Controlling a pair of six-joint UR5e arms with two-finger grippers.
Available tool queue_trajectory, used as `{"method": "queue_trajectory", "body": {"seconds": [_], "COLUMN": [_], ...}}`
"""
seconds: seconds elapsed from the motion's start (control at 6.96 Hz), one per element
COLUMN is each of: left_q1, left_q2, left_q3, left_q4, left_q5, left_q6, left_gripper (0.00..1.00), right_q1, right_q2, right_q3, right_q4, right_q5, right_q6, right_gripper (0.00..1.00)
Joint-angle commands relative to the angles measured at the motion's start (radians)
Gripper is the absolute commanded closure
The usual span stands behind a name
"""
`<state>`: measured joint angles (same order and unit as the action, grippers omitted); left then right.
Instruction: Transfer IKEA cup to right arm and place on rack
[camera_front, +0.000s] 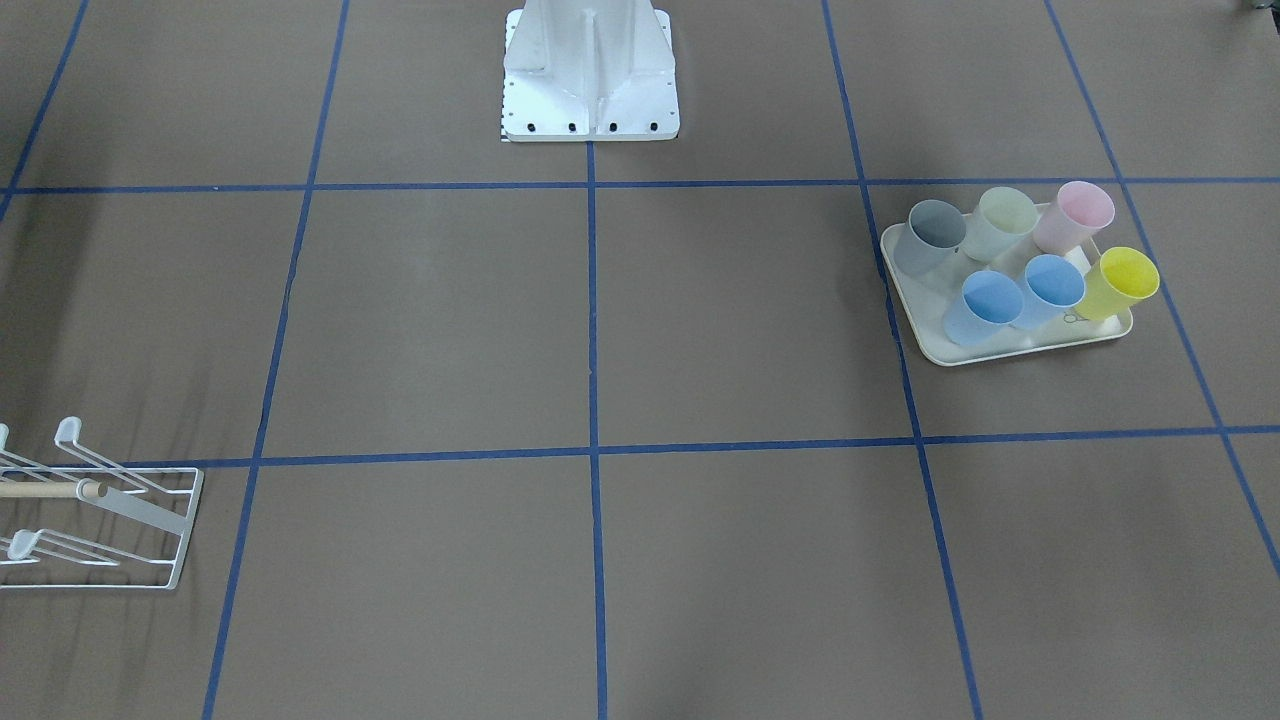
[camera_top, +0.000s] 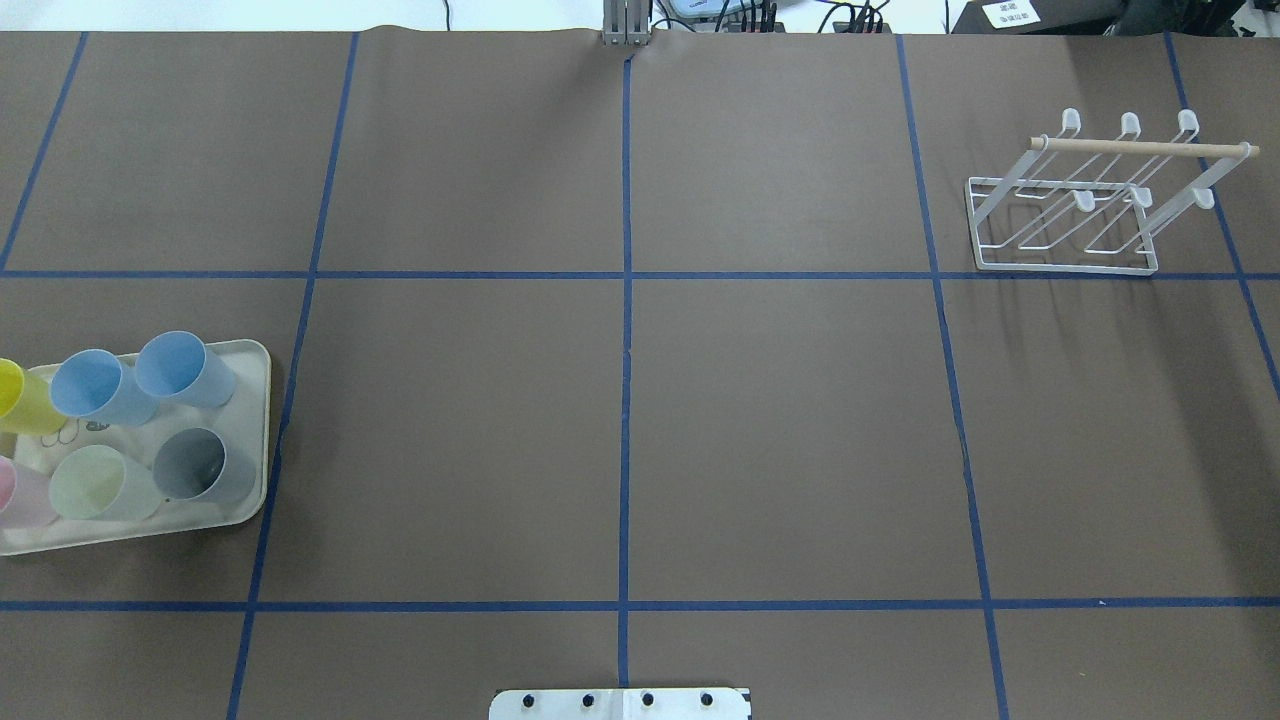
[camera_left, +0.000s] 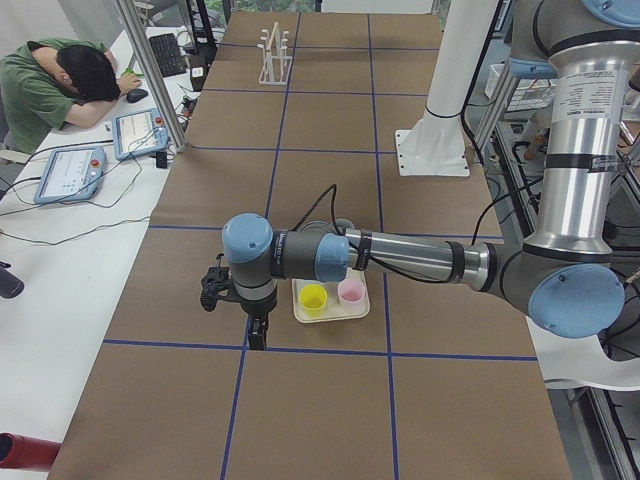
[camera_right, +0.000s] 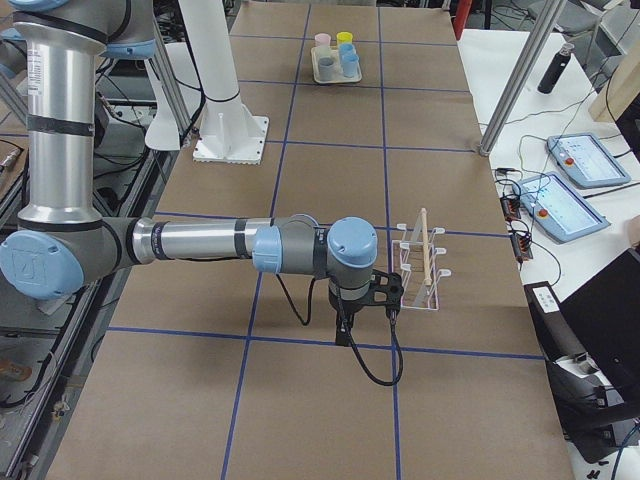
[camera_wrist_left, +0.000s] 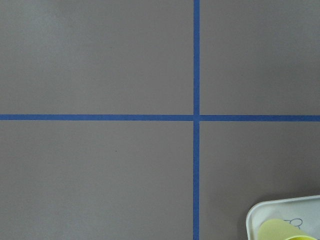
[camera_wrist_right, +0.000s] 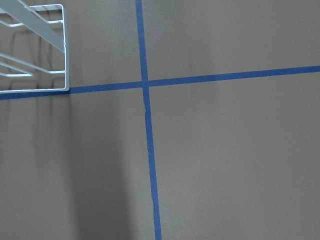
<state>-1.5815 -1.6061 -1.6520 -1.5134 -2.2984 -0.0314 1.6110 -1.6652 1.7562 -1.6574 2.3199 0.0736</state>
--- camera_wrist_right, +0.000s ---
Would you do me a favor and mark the white wire cup rack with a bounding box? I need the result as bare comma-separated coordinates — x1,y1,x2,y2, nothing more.
0,0,70,95

